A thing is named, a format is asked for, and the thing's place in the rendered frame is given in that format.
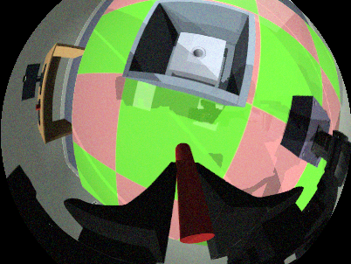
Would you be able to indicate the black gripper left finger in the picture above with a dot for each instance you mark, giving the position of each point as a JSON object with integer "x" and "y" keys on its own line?
{"x": 145, "y": 221}

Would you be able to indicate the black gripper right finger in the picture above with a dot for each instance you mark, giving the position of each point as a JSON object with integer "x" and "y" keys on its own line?
{"x": 236, "y": 214}

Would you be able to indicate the dark red peg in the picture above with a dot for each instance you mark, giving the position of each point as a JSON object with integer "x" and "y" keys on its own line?
{"x": 194, "y": 218}

